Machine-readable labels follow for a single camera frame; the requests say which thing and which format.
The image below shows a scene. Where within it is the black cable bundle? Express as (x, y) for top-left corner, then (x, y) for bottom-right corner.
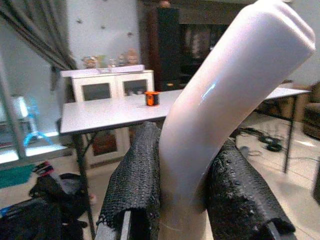
(237, 126), (288, 157)

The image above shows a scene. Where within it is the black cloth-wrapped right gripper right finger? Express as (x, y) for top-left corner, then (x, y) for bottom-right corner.
(205, 138), (296, 240)

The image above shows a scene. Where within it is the teal floor mat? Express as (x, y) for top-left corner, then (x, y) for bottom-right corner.
(0, 163), (36, 190)

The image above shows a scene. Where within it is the white sideboard cabinet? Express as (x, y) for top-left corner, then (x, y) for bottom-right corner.
(60, 64), (155, 169)

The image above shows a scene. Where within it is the black bag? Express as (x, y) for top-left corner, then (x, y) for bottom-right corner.
(0, 172), (97, 240)

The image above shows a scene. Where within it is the grey folding table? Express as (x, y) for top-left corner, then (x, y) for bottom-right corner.
(59, 83), (313, 240)

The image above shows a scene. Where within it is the white plastic broom handle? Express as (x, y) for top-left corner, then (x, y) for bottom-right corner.
(157, 0), (316, 240)

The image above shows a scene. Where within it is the brown sofa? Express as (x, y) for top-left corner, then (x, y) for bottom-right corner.
(257, 81), (320, 141)

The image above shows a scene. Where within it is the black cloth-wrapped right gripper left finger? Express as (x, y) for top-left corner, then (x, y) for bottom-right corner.
(96, 121), (162, 240)

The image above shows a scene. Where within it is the small doll figurine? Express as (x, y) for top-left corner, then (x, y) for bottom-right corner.
(82, 56), (99, 70)

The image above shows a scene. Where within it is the grey patterned curtain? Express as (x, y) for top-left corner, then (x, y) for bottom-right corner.
(0, 0), (77, 92)

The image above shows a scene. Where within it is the dark wooden display cabinet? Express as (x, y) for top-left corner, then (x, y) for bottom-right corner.
(146, 0), (251, 92)

